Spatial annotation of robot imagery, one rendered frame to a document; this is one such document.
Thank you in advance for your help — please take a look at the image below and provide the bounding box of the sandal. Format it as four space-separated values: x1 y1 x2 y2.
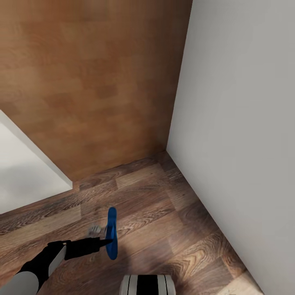
105 207 118 260

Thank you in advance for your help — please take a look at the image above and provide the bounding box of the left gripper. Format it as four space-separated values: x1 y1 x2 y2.
77 237 113 258

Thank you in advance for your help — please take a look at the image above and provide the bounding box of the robot trunk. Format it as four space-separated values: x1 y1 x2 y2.
119 275 176 295

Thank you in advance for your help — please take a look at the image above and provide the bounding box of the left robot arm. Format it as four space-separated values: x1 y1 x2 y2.
0 225 113 295

